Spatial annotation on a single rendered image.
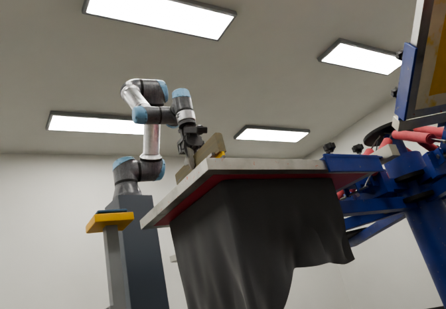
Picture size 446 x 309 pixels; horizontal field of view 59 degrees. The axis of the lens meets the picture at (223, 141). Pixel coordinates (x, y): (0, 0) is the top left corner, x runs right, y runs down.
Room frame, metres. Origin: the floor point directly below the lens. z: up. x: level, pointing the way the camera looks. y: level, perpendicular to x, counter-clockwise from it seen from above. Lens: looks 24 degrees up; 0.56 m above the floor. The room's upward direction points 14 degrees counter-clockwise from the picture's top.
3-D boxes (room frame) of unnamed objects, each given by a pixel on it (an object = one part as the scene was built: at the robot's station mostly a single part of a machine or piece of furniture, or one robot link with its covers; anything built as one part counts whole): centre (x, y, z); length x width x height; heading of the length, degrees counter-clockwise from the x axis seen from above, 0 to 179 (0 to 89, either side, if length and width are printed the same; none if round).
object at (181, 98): (1.39, 0.12, 1.39); 0.09 x 0.08 x 0.11; 28
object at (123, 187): (1.87, 0.53, 1.25); 0.15 x 0.15 x 0.10
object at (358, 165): (1.43, -0.45, 0.98); 0.30 x 0.05 x 0.07; 126
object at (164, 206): (1.51, -0.09, 0.97); 0.79 x 0.58 x 0.04; 126
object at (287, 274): (1.31, -0.16, 0.74); 0.46 x 0.04 x 0.42; 126
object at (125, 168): (1.87, 0.53, 1.37); 0.13 x 0.12 x 0.14; 118
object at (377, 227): (2.80, -0.88, 0.91); 1.34 x 0.41 x 0.08; 6
